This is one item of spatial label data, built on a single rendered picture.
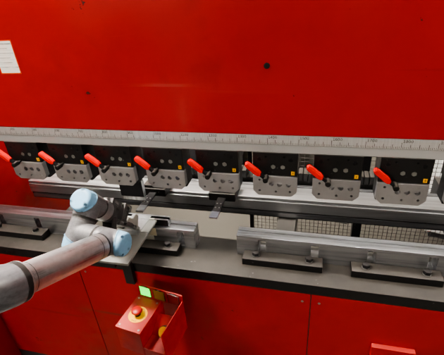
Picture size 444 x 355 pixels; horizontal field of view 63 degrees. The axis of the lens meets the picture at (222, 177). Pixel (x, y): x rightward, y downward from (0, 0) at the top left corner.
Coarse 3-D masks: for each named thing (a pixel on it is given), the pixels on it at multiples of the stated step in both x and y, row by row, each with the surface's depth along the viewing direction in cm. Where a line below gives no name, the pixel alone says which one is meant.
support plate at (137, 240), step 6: (150, 222) 148; (144, 228) 144; (150, 228) 144; (138, 234) 141; (144, 234) 141; (132, 240) 138; (138, 240) 138; (132, 246) 135; (138, 246) 135; (132, 252) 132; (108, 258) 130; (114, 258) 130; (120, 258) 130; (126, 258) 130; (132, 258) 130; (120, 264) 128; (126, 264) 127
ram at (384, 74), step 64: (0, 0) 115; (64, 0) 110; (128, 0) 106; (192, 0) 101; (256, 0) 98; (320, 0) 94; (384, 0) 91; (64, 64) 121; (128, 64) 116; (192, 64) 111; (256, 64) 106; (320, 64) 102; (384, 64) 98; (64, 128) 134; (128, 128) 127; (192, 128) 121; (256, 128) 116; (320, 128) 111; (384, 128) 107
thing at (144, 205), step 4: (144, 184) 168; (148, 184) 168; (148, 188) 167; (152, 188) 167; (156, 188) 166; (160, 188) 166; (164, 188) 166; (168, 188) 170; (148, 192) 168; (152, 192) 167; (156, 192) 167; (160, 192) 166; (164, 192) 166; (148, 196) 165; (152, 196) 164; (160, 196) 167; (164, 196) 167; (148, 200) 161; (140, 204) 159; (144, 204) 159; (148, 204) 159; (140, 208) 156; (144, 208) 156
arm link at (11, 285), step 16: (80, 240) 98; (96, 240) 100; (112, 240) 105; (128, 240) 108; (48, 256) 86; (64, 256) 89; (80, 256) 93; (96, 256) 98; (0, 272) 75; (16, 272) 76; (32, 272) 80; (48, 272) 83; (64, 272) 88; (0, 288) 73; (16, 288) 75; (32, 288) 78; (0, 304) 73; (16, 304) 76
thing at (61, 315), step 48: (48, 288) 168; (96, 288) 159; (192, 288) 145; (240, 288) 138; (48, 336) 190; (96, 336) 179; (192, 336) 160; (240, 336) 152; (288, 336) 145; (336, 336) 139; (384, 336) 133; (432, 336) 127
